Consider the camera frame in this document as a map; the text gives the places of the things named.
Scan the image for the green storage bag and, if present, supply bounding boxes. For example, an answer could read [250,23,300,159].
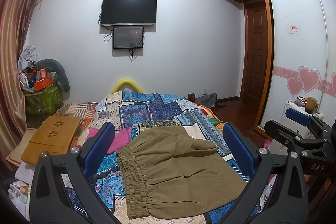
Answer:
[24,84,63,115]

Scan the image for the pink cloth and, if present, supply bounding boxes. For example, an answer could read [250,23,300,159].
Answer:
[84,128,131,155]

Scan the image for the black monitor cables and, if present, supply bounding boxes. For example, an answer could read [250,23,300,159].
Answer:
[98,12,145,63]

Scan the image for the yellow curved bed rail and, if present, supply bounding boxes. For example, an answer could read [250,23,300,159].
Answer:
[111,79,143,93]

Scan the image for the brown glass mug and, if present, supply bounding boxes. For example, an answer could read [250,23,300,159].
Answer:
[305,97,318,114]

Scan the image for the black wall television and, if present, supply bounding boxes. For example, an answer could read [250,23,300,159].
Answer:
[100,0,157,27]

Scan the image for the brown wooden door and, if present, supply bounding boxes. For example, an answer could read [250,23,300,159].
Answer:
[240,1,268,110]

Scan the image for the white appliance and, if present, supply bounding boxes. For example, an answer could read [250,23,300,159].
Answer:
[280,101,315,139]

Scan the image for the small black wall monitor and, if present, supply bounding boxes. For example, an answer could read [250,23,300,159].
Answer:
[112,26,144,50]

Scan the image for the striped pink curtain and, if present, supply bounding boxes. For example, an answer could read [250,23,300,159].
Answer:
[1,0,37,169]

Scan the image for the orange multicolour fleece blanket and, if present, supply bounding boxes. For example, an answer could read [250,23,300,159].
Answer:
[196,104,225,135]

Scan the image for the bamboo lap desk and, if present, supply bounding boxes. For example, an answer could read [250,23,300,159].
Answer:
[21,117,80,164]

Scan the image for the grey bag on floor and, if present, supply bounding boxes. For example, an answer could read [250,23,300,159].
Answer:
[195,93,226,109]

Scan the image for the grey neck pillow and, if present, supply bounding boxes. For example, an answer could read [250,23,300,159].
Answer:
[35,59,70,92]

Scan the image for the olive green pants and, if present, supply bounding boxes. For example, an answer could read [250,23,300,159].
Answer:
[116,127,247,219]

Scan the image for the blue patchwork bedspread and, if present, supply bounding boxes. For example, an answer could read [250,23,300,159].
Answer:
[60,90,278,224]

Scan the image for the light grey crumpled garment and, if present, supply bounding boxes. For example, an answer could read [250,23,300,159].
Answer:
[18,46,41,71]

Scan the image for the orange box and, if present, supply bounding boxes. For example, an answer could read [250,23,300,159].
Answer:
[34,78,53,92]

